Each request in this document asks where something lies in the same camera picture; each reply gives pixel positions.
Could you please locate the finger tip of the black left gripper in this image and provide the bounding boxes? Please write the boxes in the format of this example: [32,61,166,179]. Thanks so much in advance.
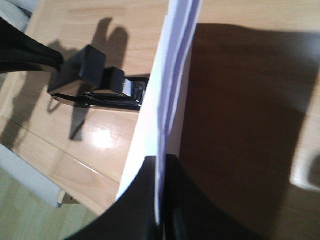
[0,18,64,74]

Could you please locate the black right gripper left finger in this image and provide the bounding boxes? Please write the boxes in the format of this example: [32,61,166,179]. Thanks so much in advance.
[68,156,163,240]

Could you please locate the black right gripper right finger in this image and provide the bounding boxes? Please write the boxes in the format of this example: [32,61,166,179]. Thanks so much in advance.
[163,154,263,240]

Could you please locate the black stapler with orange label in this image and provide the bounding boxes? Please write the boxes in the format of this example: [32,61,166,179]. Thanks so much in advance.
[47,45,149,111]

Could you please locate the white paper sheets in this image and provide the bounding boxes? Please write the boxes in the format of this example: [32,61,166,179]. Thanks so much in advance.
[117,0,203,225]

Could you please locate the wooden computer desk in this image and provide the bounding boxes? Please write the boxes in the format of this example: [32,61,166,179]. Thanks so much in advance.
[0,0,320,240]

